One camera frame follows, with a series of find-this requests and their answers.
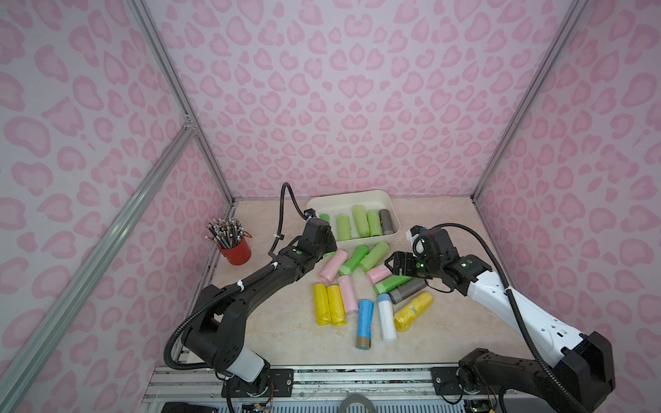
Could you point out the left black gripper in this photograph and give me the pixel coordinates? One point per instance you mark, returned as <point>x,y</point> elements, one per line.
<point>324,247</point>

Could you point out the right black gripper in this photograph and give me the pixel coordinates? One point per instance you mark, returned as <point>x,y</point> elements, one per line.
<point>409,263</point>

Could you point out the grey roll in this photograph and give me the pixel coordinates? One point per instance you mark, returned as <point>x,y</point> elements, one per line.
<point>406,290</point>
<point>386,222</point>

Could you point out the dark green roll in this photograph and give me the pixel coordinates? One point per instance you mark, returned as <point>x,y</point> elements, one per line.
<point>326,217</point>

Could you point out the yellow roll with label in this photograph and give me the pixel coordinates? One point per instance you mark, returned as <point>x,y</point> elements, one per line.
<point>407,315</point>

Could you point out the light green roll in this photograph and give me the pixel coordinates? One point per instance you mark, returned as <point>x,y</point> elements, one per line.
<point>360,218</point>
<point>376,256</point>

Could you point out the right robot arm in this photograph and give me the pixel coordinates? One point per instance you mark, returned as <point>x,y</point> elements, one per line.
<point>570,370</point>

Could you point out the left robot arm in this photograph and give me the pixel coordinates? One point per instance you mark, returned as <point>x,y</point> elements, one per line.
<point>213,335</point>

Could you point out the pink roll with label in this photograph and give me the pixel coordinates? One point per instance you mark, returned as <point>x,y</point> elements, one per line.
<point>378,274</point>

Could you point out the pink roll upper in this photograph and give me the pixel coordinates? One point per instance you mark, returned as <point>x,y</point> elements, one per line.
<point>330,271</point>

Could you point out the pink roll lower middle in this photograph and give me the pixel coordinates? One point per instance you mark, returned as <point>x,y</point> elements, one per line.
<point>348,292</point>

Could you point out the white plastic storage box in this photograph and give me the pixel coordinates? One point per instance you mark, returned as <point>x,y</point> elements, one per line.
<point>337,204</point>

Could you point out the white roll blue cap right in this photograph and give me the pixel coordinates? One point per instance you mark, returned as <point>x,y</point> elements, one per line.
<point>386,315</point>

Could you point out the red pen holder cup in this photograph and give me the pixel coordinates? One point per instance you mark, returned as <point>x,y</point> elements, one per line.
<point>239,254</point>

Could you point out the bundle of pens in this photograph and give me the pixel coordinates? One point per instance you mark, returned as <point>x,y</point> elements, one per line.
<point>226,234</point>

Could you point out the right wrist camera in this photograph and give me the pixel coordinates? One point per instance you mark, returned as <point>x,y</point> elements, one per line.
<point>413,233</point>

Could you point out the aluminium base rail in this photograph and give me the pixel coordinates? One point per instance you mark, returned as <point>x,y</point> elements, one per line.
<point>334,388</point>

